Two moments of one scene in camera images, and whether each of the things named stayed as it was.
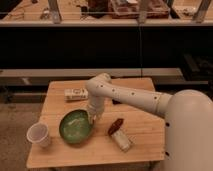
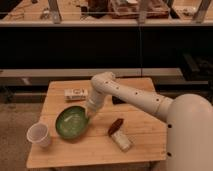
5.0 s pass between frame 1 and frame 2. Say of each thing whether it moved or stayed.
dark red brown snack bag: stayed
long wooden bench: stayed
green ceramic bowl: moved
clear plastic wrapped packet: stayed
